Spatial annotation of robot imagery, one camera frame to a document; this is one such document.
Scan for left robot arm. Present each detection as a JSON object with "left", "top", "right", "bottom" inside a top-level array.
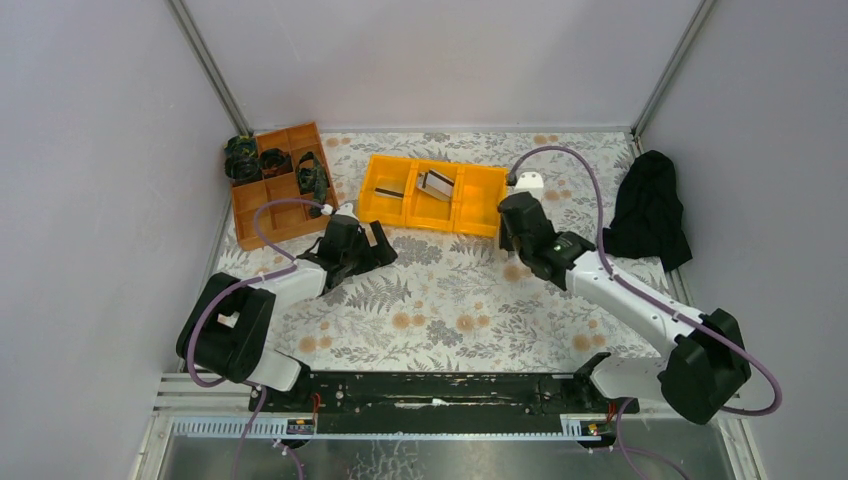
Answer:
[{"left": 176, "top": 213, "right": 397, "bottom": 392}]

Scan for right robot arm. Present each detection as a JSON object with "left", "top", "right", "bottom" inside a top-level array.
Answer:
[{"left": 497, "top": 192, "right": 751, "bottom": 425}]

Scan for card in left bin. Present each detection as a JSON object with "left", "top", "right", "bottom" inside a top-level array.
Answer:
[{"left": 374, "top": 188, "right": 404, "bottom": 199}]

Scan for card in bin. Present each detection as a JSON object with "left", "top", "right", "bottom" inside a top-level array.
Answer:
[
  {"left": 374, "top": 188, "right": 404, "bottom": 199},
  {"left": 416, "top": 170, "right": 455, "bottom": 202}
]

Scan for card in middle bin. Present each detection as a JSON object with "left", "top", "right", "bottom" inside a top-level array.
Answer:
[{"left": 416, "top": 170, "right": 455, "bottom": 202}]

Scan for orange compartment tray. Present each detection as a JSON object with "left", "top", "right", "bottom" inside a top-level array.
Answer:
[{"left": 231, "top": 122, "right": 341, "bottom": 251}]

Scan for yellow three-compartment bin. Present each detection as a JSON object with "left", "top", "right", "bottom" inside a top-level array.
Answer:
[{"left": 357, "top": 155, "right": 507, "bottom": 238}]

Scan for camo belt in tray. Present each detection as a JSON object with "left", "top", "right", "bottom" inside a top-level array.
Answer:
[{"left": 295, "top": 151, "right": 329, "bottom": 218}]

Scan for rolled belt in tray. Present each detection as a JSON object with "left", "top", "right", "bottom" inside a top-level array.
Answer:
[{"left": 258, "top": 148, "right": 294, "bottom": 179}]

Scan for black cloth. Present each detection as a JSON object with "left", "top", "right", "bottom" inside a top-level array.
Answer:
[{"left": 603, "top": 150, "right": 693, "bottom": 272}]

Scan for rolled camo belt outside tray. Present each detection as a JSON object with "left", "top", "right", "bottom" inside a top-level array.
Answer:
[{"left": 224, "top": 135, "right": 262, "bottom": 187}]

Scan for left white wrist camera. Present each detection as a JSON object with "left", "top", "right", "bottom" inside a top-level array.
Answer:
[{"left": 321, "top": 202, "right": 359, "bottom": 222}]

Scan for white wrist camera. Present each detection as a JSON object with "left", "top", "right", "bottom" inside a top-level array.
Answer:
[
  {"left": 321, "top": 202, "right": 359, "bottom": 222},
  {"left": 507, "top": 171, "right": 544, "bottom": 201}
]

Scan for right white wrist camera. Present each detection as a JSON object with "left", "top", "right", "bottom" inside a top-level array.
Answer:
[{"left": 507, "top": 171, "right": 544, "bottom": 201}]

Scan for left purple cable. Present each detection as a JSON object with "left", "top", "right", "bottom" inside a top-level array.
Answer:
[{"left": 186, "top": 198, "right": 333, "bottom": 480}]

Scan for purple cable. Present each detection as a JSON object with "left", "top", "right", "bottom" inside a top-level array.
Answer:
[
  {"left": 186, "top": 198, "right": 333, "bottom": 480},
  {"left": 507, "top": 145, "right": 784, "bottom": 480}
]

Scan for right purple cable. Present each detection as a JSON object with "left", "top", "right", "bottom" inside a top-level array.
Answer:
[{"left": 507, "top": 145, "right": 784, "bottom": 480}]

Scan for aluminium frame rails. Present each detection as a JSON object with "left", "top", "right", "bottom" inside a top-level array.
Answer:
[{"left": 130, "top": 373, "right": 766, "bottom": 479}]

